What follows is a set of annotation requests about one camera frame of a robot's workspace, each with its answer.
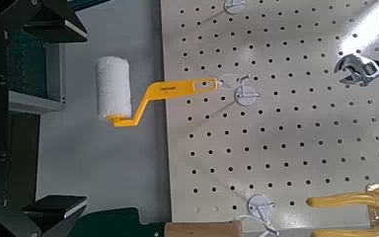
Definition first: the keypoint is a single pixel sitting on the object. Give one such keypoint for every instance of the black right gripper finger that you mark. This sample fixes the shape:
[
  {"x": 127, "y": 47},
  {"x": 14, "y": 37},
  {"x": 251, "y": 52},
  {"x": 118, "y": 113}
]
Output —
[
  {"x": 54, "y": 210},
  {"x": 56, "y": 23}
]

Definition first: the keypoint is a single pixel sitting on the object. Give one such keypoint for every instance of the dark teal plastic crate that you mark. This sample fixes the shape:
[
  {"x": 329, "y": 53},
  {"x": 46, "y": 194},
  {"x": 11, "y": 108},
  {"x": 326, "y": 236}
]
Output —
[{"x": 26, "y": 65}]

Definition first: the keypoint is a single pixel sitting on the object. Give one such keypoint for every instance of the grey metal shelf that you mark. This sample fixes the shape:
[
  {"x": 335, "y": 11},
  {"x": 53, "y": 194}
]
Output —
[{"x": 36, "y": 104}]

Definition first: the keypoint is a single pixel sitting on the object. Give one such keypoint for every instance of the white round pegboard hook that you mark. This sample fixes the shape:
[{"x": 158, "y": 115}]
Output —
[
  {"x": 258, "y": 204},
  {"x": 234, "y": 6},
  {"x": 245, "y": 96}
]

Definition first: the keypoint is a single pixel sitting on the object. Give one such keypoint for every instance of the white metal pegboard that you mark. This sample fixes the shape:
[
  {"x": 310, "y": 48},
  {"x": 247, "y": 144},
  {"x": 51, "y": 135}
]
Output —
[{"x": 276, "y": 138}]

